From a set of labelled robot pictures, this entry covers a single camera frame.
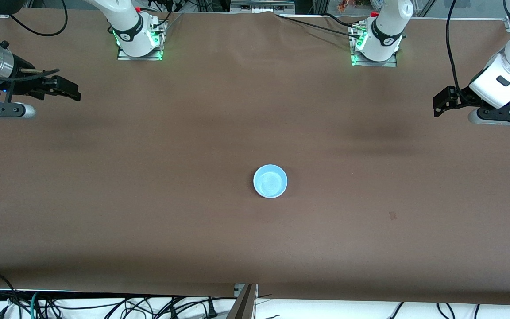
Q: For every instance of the orange background object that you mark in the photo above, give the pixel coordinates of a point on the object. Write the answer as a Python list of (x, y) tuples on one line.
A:
[(347, 5)]

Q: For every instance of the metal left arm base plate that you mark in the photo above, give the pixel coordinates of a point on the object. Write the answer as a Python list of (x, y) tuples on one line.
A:
[(390, 64)]

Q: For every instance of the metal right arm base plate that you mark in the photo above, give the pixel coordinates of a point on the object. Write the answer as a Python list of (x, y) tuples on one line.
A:
[(124, 56)]

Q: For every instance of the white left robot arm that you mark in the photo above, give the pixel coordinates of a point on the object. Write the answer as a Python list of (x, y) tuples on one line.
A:
[(388, 26)]

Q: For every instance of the brown table cover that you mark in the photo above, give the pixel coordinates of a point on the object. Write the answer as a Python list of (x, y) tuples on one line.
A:
[(255, 248)]

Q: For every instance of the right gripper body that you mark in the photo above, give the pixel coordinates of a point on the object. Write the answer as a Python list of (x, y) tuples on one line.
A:
[(28, 82)]

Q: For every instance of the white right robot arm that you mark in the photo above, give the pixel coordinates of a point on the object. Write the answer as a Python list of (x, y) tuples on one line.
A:
[(126, 22)]

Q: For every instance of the blue bowl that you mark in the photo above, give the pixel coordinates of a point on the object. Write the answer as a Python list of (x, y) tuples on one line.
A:
[(270, 181)]

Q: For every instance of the aluminium profile post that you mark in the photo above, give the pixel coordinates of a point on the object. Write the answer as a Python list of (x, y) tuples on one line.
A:
[(242, 305)]

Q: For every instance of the aluminium frame rail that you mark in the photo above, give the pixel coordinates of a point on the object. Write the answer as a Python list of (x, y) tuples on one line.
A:
[(261, 5)]

